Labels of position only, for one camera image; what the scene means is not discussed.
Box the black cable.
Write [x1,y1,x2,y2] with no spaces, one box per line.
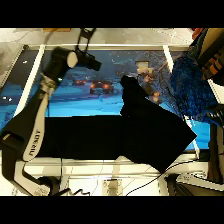
[125,159,205,197]

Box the blue garment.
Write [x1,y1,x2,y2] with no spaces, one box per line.
[169,49,219,123]

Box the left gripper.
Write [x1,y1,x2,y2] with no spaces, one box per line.
[76,49,103,72]

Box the orange black striped garment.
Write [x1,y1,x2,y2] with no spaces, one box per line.
[194,28,224,88]

